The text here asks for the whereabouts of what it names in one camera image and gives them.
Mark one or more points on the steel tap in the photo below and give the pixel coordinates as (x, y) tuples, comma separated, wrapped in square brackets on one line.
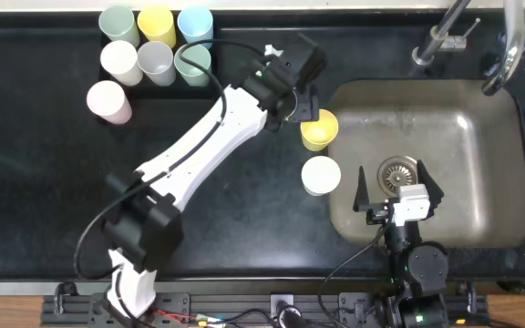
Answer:
[(426, 48)]

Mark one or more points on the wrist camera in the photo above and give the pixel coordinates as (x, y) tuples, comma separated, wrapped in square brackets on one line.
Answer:
[(410, 202), (271, 49)]

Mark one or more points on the grey cup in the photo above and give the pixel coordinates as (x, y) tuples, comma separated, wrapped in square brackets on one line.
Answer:
[(155, 60)]

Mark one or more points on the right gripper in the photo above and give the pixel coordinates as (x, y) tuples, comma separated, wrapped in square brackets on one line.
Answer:
[(378, 213)]

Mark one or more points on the white cup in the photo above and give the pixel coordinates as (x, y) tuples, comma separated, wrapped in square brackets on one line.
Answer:
[(119, 59), (321, 175)]

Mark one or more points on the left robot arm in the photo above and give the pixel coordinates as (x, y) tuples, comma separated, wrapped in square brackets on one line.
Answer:
[(208, 136)]

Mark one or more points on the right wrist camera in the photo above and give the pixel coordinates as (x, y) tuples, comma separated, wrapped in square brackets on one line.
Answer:
[(410, 202)]

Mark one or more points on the pink cup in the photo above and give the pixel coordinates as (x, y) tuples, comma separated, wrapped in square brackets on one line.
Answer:
[(106, 100)]

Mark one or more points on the green cup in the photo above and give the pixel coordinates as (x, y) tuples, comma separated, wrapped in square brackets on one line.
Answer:
[(196, 66), (117, 23)]

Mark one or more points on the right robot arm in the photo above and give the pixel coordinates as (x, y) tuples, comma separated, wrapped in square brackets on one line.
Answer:
[(426, 266)]

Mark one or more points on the yellow cup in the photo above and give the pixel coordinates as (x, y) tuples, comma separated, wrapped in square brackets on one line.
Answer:
[(321, 132), (155, 23)]

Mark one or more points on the mounting rail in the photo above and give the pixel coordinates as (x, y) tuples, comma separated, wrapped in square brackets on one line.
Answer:
[(226, 305)]

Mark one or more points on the blue cup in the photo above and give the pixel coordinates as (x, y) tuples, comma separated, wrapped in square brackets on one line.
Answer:
[(195, 23)]

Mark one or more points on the steel sink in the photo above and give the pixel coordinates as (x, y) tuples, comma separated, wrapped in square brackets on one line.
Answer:
[(472, 159)]

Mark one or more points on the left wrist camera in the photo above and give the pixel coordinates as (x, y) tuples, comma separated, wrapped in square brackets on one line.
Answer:
[(271, 49)]

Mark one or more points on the black tray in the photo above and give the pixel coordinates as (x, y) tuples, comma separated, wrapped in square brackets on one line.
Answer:
[(153, 93)]

